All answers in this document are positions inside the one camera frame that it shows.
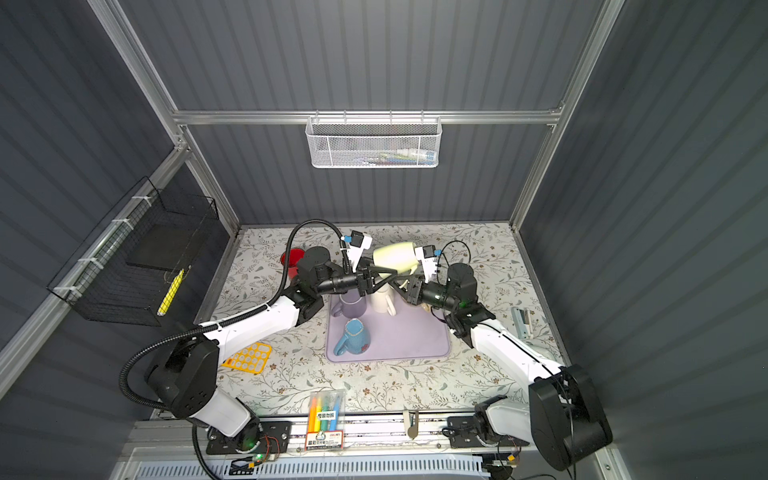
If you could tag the red mug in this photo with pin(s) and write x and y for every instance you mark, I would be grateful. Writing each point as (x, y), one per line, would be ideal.
(289, 260)

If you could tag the yellow highlighter pen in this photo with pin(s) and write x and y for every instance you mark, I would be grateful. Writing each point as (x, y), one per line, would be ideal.
(170, 294)

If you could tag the blue dotted mug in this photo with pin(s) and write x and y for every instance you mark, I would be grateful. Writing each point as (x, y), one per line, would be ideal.
(355, 339)

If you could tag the pack of coloured markers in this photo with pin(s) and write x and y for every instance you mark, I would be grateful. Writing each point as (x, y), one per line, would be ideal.
(325, 424)

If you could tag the purple mug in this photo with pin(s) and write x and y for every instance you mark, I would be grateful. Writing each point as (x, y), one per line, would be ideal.
(350, 305)

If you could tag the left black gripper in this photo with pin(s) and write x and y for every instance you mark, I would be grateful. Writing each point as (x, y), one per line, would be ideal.
(364, 277)

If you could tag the white mug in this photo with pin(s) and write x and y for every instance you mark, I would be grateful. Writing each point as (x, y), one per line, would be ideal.
(383, 301)

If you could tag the yellow calculator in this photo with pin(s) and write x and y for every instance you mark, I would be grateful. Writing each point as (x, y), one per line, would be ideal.
(252, 359)

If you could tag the black wire basket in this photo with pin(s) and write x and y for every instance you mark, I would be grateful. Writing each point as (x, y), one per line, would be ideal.
(124, 275)

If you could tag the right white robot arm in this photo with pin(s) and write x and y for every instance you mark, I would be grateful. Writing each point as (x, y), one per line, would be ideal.
(564, 417)

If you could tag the lavender plastic tray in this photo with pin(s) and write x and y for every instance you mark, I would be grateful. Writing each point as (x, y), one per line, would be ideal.
(413, 333)

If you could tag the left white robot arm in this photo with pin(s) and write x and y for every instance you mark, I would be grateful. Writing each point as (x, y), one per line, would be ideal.
(183, 374)

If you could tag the light green mug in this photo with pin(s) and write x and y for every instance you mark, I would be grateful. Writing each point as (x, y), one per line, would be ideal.
(400, 257)

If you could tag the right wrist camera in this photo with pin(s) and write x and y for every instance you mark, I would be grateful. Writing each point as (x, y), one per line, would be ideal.
(429, 257)

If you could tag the white wire mesh basket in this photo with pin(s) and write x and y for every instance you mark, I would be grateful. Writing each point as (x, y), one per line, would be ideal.
(374, 145)

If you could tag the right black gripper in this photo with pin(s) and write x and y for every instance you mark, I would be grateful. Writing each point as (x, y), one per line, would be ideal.
(417, 288)

